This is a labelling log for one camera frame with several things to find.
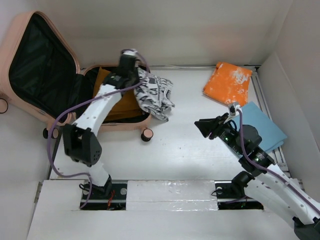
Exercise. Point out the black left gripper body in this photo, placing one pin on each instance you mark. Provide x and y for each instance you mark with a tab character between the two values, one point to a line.
134	76

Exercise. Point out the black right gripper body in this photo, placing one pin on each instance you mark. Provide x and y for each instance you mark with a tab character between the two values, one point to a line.
227	134

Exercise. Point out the mustard brown cloth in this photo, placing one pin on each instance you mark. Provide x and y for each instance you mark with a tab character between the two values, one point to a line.
126	108

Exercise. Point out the black white newspaper print cloth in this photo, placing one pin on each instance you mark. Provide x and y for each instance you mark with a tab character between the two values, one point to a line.
154	95

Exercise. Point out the light blue cloth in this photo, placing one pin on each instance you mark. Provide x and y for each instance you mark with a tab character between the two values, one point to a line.
272	136

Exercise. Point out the orange white tie-dye cloth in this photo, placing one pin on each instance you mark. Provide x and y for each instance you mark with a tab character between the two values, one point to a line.
228	84

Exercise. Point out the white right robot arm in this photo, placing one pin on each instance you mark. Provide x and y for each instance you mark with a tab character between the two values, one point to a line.
262	179

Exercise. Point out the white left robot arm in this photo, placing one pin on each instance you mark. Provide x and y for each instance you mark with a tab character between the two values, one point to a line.
80	138

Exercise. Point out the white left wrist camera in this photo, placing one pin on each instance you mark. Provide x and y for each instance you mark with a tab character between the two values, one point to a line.
129	52

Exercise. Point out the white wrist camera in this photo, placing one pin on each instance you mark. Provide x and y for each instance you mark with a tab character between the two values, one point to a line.
129	52
234	109

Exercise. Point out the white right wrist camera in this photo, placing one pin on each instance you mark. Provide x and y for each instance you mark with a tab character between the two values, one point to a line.
234	109

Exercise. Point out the aluminium frame rail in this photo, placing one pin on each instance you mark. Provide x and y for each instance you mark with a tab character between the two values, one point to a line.
256	95

